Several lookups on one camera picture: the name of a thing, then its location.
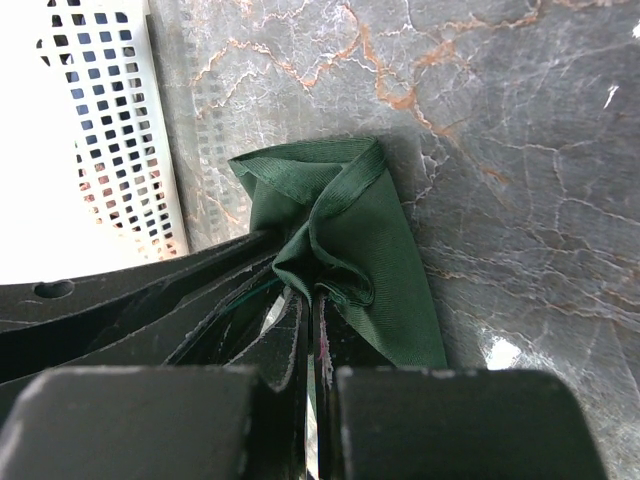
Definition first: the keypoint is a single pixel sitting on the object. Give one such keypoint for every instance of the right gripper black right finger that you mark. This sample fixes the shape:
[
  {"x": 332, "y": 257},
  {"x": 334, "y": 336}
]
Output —
[{"x": 450, "y": 425}]

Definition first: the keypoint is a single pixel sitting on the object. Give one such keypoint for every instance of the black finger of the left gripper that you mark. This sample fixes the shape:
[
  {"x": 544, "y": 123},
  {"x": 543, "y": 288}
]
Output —
[
  {"x": 48, "y": 324},
  {"x": 208, "y": 327}
]

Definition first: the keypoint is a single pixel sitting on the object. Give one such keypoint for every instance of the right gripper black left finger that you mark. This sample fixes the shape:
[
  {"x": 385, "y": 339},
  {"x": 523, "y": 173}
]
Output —
[{"x": 242, "y": 420}]

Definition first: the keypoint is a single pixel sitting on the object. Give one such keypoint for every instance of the dark green cloth napkin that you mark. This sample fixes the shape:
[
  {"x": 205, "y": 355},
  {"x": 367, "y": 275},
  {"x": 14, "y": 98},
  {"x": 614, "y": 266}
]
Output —
[{"x": 350, "y": 253}]

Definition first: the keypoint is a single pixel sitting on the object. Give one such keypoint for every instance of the white perforated plastic basket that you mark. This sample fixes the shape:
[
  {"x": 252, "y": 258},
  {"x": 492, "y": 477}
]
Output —
[{"x": 87, "y": 179}]

